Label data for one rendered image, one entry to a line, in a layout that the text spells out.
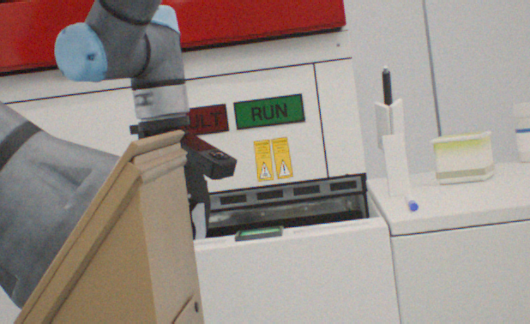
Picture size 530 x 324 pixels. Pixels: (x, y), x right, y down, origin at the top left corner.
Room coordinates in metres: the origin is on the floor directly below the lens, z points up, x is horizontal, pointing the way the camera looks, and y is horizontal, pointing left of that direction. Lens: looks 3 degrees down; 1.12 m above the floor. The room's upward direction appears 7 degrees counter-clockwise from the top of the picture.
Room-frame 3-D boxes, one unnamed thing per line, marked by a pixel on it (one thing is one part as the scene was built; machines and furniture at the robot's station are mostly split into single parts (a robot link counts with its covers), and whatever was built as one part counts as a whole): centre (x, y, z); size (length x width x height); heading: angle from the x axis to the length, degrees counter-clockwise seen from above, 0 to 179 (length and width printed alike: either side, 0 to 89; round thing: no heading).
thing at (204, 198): (1.56, 0.10, 0.99); 0.05 x 0.02 x 0.09; 140
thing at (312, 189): (1.91, 0.06, 0.96); 0.44 x 0.01 x 0.02; 87
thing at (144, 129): (1.56, 0.14, 1.05); 0.09 x 0.08 x 0.12; 50
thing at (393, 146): (1.57, -0.18, 1.03); 0.06 x 0.04 x 0.13; 177
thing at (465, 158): (1.63, -0.29, 1.00); 0.07 x 0.07 x 0.07; 68
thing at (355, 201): (1.90, 0.06, 0.89); 0.44 x 0.02 x 0.10; 87
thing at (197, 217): (1.57, 0.12, 0.95); 0.06 x 0.03 x 0.09; 50
